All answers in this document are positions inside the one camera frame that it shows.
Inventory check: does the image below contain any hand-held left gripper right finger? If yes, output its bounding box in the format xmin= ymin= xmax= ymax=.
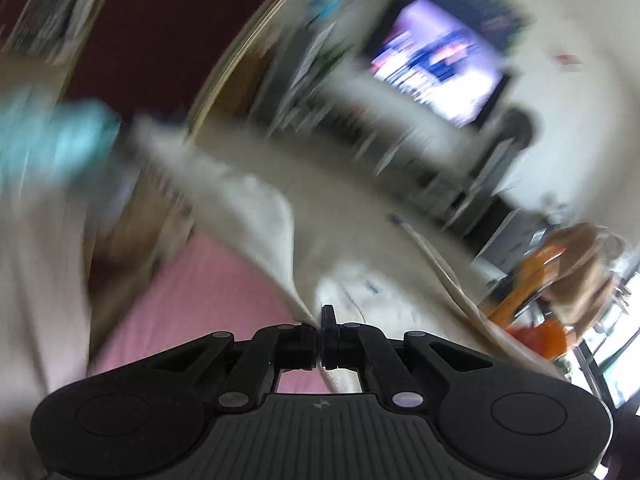
xmin=320 ymin=305 xmax=502 ymax=409

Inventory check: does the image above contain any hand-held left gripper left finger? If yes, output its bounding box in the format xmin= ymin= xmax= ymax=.
xmin=149 ymin=324 xmax=321 ymax=407

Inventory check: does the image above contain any cream garment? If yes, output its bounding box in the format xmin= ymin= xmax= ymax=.
xmin=129 ymin=114 xmax=568 ymax=397

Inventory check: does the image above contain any pink printed blanket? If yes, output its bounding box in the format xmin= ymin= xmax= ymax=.
xmin=89 ymin=232 xmax=332 ymax=397

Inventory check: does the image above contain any dark hanging coat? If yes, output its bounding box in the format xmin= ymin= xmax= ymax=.
xmin=497 ymin=106 xmax=543 ymax=158

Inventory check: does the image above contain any television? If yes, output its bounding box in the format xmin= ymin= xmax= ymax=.
xmin=360 ymin=0 xmax=512 ymax=130

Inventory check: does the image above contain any light blue cloth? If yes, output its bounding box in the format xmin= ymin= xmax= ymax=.
xmin=0 ymin=89 xmax=122 ymax=187

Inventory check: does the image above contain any maroon chair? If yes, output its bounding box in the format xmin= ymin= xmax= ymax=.
xmin=62 ymin=0 xmax=283 ymax=123

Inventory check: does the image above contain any dark blue wall poster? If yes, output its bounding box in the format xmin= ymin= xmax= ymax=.
xmin=395 ymin=0 xmax=532 ymax=53

